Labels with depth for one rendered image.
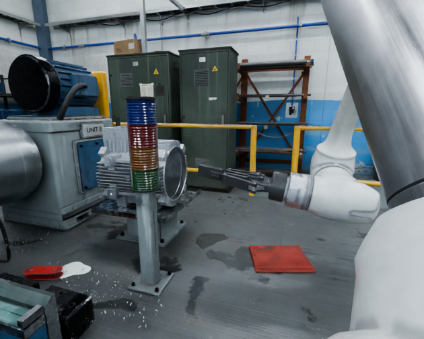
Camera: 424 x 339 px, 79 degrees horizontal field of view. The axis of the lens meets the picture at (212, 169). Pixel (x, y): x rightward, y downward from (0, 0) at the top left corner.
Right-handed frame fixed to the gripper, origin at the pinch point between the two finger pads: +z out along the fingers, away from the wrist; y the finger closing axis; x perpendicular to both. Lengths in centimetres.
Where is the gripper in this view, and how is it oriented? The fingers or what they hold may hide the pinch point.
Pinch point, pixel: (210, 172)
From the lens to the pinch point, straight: 70.4
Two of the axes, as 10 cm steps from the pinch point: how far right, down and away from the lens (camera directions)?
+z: -9.5, -2.0, 2.4
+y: -2.8, 2.2, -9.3
